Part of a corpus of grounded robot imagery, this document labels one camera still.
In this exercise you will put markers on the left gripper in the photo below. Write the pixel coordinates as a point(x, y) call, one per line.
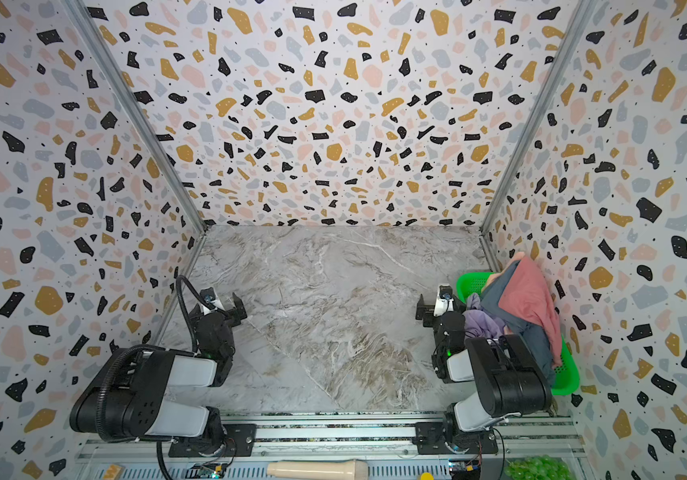
point(226, 312)

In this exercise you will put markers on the red pink t-shirt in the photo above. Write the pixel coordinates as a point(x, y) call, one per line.
point(527, 296)

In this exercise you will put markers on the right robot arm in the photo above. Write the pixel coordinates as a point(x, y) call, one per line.
point(508, 382)

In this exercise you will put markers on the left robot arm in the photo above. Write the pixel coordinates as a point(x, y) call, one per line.
point(126, 400)

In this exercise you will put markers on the lavender purple t-shirt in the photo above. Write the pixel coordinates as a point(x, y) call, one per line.
point(480, 324)

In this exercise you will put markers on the light peach t-shirt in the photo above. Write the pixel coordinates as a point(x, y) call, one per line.
point(508, 267)

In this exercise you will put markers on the grey blue t-shirt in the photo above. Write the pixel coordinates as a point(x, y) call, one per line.
point(533, 335)

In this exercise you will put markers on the left electronics board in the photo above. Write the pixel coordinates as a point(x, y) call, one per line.
point(209, 470)

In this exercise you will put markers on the electronics board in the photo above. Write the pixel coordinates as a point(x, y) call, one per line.
point(465, 469)
point(209, 470)

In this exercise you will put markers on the green plastic laundry basket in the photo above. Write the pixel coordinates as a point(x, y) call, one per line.
point(567, 378)

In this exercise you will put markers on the right electronics board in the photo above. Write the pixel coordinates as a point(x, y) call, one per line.
point(465, 469)

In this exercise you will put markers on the green bubble wrap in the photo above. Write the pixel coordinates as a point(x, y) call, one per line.
point(538, 468)

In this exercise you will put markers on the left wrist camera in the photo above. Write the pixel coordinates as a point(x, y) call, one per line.
point(209, 297)

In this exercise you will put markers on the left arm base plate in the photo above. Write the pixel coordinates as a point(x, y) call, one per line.
point(229, 440)

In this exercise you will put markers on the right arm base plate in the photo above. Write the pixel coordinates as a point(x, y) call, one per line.
point(440, 438)

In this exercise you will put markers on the beige cylindrical handle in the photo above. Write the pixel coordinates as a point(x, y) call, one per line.
point(348, 470)

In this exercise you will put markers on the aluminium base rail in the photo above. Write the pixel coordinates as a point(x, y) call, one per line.
point(385, 442)

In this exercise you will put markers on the left aluminium corner post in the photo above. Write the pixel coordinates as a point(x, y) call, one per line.
point(79, 16)

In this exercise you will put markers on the aluminium corner post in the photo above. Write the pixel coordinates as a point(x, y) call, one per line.
point(79, 16)
point(575, 27)

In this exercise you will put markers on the right aluminium corner post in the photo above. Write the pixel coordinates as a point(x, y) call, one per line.
point(575, 27)

